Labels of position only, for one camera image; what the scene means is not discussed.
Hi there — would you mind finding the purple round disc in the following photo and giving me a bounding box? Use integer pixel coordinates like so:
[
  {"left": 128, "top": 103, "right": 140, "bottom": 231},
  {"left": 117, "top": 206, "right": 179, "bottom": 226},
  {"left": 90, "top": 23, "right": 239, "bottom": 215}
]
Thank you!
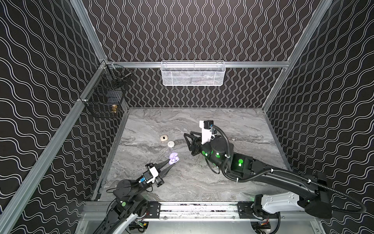
[{"left": 168, "top": 152, "right": 179, "bottom": 165}]

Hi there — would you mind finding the white round disc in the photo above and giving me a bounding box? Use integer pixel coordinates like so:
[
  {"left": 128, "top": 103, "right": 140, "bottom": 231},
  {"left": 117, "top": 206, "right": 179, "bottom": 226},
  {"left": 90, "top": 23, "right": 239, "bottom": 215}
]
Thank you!
[{"left": 167, "top": 141, "right": 175, "bottom": 148}]

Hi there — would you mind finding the cream earbud charging case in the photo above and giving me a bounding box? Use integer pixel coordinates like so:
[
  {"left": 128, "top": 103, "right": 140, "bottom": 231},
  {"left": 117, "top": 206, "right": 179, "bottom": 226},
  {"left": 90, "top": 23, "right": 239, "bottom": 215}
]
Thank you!
[{"left": 160, "top": 135, "right": 168, "bottom": 142}]

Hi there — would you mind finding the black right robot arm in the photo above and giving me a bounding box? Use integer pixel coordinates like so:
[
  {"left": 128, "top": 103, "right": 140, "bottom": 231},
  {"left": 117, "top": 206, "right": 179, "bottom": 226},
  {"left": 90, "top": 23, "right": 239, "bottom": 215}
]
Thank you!
[{"left": 184, "top": 132, "right": 367, "bottom": 219}]

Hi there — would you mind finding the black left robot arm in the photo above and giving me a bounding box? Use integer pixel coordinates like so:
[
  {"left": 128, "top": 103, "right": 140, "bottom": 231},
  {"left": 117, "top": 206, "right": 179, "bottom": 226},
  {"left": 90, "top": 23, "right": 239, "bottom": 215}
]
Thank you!
[{"left": 94, "top": 160, "right": 175, "bottom": 234}]

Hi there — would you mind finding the small brass object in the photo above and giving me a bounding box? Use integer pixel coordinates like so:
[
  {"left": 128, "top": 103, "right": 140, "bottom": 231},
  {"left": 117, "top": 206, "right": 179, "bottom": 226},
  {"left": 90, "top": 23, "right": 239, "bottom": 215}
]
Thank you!
[{"left": 112, "top": 104, "right": 118, "bottom": 114}]

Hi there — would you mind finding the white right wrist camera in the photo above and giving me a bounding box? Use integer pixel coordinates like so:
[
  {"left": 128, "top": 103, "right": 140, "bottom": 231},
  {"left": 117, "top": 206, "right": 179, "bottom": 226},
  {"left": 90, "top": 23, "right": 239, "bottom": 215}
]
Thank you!
[{"left": 199, "top": 120, "right": 214, "bottom": 144}]

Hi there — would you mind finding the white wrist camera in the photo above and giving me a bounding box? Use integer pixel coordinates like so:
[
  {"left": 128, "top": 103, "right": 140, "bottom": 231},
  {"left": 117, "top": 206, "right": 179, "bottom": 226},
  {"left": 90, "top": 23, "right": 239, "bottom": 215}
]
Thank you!
[
  {"left": 138, "top": 164, "right": 159, "bottom": 184},
  {"left": 199, "top": 120, "right": 214, "bottom": 144}
]

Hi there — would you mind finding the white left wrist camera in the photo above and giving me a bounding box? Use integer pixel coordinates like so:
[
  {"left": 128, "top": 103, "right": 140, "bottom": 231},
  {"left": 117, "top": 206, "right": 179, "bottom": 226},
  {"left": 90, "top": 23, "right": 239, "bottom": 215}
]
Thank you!
[{"left": 138, "top": 164, "right": 159, "bottom": 184}]

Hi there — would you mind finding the white wire mesh basket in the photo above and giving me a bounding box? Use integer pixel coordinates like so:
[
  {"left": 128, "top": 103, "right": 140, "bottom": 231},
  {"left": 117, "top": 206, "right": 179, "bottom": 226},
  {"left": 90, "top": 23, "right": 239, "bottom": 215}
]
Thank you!
[{"left": 160, "top": 60, "right": 226, "bottom": 86}]

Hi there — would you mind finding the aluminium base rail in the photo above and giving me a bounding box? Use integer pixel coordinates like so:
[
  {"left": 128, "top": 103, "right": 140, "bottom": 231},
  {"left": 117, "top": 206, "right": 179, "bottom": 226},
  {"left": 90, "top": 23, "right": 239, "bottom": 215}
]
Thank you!
[{"left": 135, "top": 201, "right": 318, "bottom": 222}]

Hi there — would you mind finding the black wire basket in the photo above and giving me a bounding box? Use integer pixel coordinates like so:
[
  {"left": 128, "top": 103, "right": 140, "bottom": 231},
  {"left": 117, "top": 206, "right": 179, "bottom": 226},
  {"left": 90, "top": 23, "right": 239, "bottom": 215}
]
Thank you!
[{"left": 83, "top": 65, "right": 133, "bottom": 119}]

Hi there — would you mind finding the aluminium corner frame post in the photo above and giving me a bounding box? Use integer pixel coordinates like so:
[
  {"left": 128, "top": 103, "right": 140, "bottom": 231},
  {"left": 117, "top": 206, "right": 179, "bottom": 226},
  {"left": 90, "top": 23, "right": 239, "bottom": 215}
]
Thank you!
[{"left": 71, "top": 0, "right": 107, "bottom": 61}]

